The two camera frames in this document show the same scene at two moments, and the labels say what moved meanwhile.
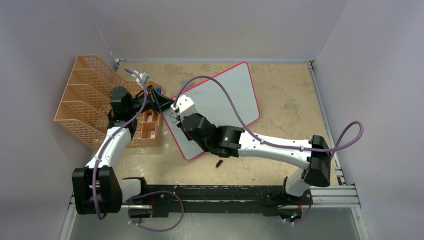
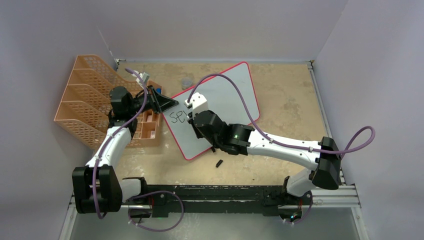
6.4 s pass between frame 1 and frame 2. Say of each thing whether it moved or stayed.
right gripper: moved
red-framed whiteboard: stayed
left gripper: stayed
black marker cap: stayed
